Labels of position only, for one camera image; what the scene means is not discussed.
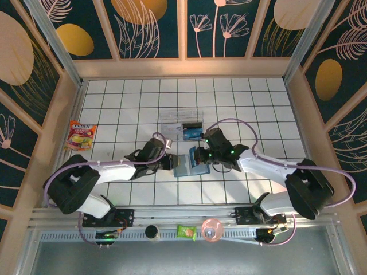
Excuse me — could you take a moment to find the teal card holder wallet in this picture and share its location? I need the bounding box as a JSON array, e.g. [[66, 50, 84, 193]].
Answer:
[[173, 153, 211, 179]]

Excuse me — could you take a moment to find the blue credit card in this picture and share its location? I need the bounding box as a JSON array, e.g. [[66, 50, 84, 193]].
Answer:
[[188, 147, 199, 170]]

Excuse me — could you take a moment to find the blue card packet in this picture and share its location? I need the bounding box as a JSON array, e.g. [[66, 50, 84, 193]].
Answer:
[[183, 129, 204, 142]]

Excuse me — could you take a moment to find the clear acrylic card tray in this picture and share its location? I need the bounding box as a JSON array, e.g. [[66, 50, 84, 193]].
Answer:
[[159, 110, 205, 142]]

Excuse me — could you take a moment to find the green snack packet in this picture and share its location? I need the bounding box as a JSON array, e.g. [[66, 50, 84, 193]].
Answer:
[[177, 224, 197, 242]]

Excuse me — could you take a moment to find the black round cap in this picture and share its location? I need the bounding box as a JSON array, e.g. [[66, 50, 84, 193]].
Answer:
[[145, 225, 161, 240]]

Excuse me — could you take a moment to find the pink plastic cup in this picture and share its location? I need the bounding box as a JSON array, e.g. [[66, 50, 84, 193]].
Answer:
[[201, 217, 224, 244]]

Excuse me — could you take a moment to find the Fox's candy bag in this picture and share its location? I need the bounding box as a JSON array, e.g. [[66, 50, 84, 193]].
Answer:
[[63, 120, 98, 152]]

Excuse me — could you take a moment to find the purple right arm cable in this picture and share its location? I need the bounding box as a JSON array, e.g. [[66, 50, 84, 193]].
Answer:
[[205, 118, 357, 248]]

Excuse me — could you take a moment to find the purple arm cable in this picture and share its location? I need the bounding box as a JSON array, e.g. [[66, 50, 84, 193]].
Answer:
[[205, 118, 357, 248], [42, 132, 169, 248]]

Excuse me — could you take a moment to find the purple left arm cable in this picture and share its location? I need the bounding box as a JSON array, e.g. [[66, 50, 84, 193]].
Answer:
[[42, 132, 169, 248]]

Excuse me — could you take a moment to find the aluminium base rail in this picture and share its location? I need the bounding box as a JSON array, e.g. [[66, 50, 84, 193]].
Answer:
[[28, 202, 338, 229]]

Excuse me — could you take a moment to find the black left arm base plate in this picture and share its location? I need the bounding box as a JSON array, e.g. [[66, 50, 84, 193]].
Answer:
[[82, 208, 135, 229]]

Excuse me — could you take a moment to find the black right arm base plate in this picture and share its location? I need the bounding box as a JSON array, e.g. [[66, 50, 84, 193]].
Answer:
[[234, 206, 287, 226]]

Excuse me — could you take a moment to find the perforated metal cable tray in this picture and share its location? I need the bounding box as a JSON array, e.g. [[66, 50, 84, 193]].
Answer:
[[39, 230, 259, 243]]

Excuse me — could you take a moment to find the aluminium frame post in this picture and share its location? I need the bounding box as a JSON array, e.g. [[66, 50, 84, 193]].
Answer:
[[282, 0, 336, 84], [24, 0, 84, 87]]

